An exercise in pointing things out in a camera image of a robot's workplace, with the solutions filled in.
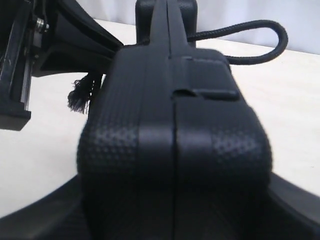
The black plastic carry case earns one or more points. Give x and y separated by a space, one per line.
171 150

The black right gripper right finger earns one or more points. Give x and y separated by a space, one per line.
301 205

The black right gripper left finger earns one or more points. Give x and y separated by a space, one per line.
57 216

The white backdrop curtain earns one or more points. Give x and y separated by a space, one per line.
301 18

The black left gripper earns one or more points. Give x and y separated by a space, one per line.
45 37

